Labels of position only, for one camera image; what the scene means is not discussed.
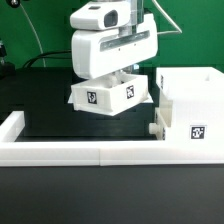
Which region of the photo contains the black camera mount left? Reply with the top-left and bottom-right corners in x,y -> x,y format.
0,39 -> 16,79

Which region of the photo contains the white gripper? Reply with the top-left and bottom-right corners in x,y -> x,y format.
71,13 -> 158,84

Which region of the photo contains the grey thin cable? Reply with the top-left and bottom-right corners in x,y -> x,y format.
19,4 -> 47,68

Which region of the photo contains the white fiducial marker sheet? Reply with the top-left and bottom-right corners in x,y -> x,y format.
67,93 -> 153,104

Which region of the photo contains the white front drawer tray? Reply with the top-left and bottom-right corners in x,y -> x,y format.
148,107 -> 172,140

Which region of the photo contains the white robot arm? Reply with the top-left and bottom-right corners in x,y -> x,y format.
70,0 -> 158,79

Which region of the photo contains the white drawer cabinet box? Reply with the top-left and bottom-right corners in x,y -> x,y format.
156,67 -> 224,142

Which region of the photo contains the white drawer tray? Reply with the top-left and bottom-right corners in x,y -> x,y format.
71,74 -> 148,116
148,107 -> 172,140

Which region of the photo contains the black cable bundle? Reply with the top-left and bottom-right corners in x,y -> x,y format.
21,49 -> 73,69

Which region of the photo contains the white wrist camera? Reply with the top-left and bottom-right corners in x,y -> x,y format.
70,1 -> 131,30

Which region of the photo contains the white U-shaped frame wall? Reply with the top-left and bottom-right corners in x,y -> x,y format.
0,111 -> 224,167

